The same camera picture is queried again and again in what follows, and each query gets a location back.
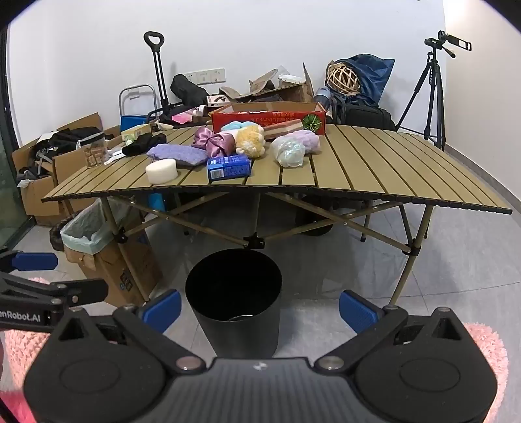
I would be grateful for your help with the cardboard box with liner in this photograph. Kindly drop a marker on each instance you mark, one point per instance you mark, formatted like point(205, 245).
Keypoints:
point(126, 264)

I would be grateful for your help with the clear plastic bag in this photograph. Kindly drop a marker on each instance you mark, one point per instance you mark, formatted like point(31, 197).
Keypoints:
point(288, 152)

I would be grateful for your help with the blue plastic container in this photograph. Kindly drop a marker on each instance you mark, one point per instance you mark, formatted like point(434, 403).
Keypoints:
point(155, 200)

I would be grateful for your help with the small white printed box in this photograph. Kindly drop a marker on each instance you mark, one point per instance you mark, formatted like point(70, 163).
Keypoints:
point(217, 101)

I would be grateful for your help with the yellow plush toy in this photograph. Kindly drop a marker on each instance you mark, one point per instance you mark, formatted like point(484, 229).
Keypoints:
point(251, 140)

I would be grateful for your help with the light blue plush toy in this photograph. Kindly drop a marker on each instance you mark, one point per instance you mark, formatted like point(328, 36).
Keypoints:
point(233, 126)

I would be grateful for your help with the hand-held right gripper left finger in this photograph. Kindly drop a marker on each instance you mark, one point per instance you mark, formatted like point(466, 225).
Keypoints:
point(163, 311)

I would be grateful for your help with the tan slatted folding table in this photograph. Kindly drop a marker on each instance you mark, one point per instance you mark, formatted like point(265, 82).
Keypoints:
point(366, 162)

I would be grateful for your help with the pink cloth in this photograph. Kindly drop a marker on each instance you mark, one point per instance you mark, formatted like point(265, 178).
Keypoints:
point(182, 117)

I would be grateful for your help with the clear snack jar black lid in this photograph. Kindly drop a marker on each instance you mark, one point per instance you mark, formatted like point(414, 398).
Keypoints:
point(94, 152)

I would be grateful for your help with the dark round object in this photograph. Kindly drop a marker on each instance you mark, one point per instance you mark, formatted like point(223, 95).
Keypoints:
point(59, 234)

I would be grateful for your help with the blue printed carton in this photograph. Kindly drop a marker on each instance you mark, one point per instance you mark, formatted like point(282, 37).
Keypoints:
point(228, 167)

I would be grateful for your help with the pale green box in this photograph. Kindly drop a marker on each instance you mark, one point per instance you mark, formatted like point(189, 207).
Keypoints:
point(136, 131)

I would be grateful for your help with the black tripod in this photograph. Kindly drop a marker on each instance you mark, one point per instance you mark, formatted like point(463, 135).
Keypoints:
point(432, 81)

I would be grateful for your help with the dark glass door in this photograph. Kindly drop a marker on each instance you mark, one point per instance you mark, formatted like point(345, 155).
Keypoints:
point(8, 183)

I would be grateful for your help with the black rolled bag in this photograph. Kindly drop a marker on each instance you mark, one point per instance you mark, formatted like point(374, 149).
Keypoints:
point(187, 91)

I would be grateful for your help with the white wall socket strip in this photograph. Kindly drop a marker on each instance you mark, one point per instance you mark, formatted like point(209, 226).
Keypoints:
point(203, 76)

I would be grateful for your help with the woven bamboo ball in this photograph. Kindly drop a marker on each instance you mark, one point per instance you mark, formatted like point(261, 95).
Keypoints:
point(344, 79)

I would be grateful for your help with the white round foam block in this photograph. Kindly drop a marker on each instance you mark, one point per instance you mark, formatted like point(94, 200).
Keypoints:
point(162, 171)

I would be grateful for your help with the pale green bin liner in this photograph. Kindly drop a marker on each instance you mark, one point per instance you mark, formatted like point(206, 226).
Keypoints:
point(87, 238)

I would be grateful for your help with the dark blue bag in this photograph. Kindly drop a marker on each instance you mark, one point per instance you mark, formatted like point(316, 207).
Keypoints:
point(374, 79)

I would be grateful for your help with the large cardboard box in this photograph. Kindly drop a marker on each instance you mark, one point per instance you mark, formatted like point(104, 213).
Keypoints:
point(67, 162)
point(38, 199)

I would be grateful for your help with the purple satin bow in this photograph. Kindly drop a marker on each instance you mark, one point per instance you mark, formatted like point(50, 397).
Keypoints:
point(215, 142)

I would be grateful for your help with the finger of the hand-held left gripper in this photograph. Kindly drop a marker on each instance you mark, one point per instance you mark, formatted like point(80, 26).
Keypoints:
point(34, 261)
point(85, 291)

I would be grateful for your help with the black clothes pile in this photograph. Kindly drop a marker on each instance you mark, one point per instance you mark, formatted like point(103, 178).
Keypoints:
point(69, 136)

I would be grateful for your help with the black fuzzy cloth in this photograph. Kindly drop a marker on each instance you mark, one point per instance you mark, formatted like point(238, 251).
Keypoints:
point(142, 144)

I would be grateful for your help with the lavender woven pouch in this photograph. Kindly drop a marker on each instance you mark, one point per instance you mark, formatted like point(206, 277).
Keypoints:
point(175, 154)

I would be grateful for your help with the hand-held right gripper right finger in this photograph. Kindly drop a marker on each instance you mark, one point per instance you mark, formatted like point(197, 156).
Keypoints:
point(358, 311)

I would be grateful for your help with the black round bin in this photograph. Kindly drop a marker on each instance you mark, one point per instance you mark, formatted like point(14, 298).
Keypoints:
point(234, 280)

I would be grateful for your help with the black backpack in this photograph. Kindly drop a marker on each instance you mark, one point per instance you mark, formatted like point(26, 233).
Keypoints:
point(366, 116)

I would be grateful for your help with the red cardboard box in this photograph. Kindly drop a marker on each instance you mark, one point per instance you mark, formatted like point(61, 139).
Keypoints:
point(244, 120)

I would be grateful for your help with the white paper sheet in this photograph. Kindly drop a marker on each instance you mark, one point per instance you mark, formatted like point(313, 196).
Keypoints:
point(114, 156)

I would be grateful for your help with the pink shaggy rug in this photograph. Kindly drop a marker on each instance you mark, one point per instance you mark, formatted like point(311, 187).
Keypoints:
point(486, 345)

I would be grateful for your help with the open brown cardboard box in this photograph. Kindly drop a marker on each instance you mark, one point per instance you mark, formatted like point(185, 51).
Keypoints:
point(293, 91)

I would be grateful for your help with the striped brown pink box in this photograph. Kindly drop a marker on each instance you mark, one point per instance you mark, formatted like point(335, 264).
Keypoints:
point(285, 128)

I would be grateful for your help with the pale lavender fuzzy plush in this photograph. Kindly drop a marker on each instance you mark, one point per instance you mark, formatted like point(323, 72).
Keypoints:
point(309, 141)

